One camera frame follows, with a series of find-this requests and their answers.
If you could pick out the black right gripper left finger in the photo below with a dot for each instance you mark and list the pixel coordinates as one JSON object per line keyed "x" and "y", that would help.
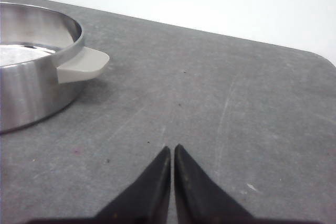
{"x": 146, "y": 200}

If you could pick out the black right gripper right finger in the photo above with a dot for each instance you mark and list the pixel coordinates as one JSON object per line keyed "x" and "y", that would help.
{"x": 198, "y": 198}

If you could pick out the stainless steel steamer pot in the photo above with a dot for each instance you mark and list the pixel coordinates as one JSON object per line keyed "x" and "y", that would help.
{"x": 44, "y": 63}

